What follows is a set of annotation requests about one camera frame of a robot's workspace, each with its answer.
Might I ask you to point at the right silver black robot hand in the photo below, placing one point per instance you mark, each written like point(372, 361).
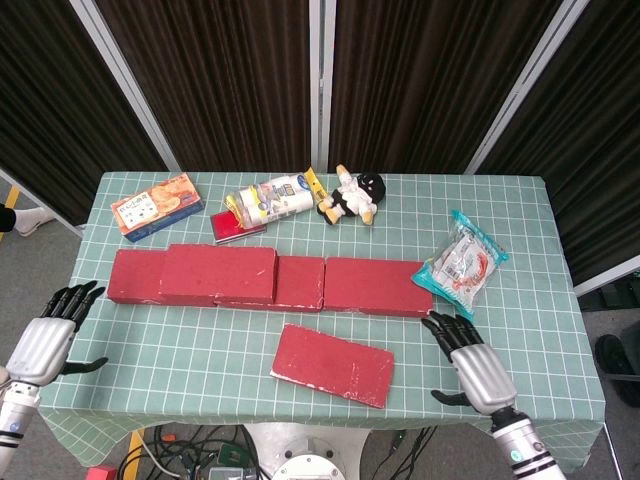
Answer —
point(482, 375)

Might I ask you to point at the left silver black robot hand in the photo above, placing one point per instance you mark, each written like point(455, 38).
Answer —
point(42, 347)

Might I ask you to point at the red foam brick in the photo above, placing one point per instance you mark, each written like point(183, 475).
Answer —
point(300, 282)
point(217, 272)
point(375, 287)
point(332, 365)
point(135, 277)

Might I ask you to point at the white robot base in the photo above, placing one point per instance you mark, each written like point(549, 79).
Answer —
point(310, 450)

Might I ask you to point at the teal clear snack bag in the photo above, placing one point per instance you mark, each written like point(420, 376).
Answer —
point(462, 270)

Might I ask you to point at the person's leg with white shoe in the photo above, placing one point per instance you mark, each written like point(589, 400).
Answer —
point(30, 220)

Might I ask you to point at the black shoe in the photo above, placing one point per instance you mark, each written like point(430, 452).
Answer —
point(617, 355)

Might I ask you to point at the red box on floor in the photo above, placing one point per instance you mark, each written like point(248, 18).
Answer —
point(100, 473)

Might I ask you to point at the green grid tablecloth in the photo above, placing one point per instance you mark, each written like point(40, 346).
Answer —
point(200, 350)

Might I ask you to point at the orange blue cracker box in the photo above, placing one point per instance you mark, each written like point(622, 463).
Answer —
point(155, 205)

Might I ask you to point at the black white plush doll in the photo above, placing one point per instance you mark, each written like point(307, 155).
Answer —
point(352, 197)

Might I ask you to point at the small flat red box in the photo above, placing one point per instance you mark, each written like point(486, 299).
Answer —
point(227, 227)

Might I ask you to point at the dark ribbed partition panel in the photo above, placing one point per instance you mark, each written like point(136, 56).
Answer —
point(425, 85)
point(50, 100)
point(210, 85)
point(600, 125)

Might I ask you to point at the yellow snack stick wrapper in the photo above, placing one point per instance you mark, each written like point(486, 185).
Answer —
point(316, 186)

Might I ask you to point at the white roll package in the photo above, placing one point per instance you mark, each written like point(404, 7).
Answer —
point(272, 200)

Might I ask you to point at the grey partition post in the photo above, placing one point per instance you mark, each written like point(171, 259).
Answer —
point(125, 85)
point(320, 85)
point(528, 85)

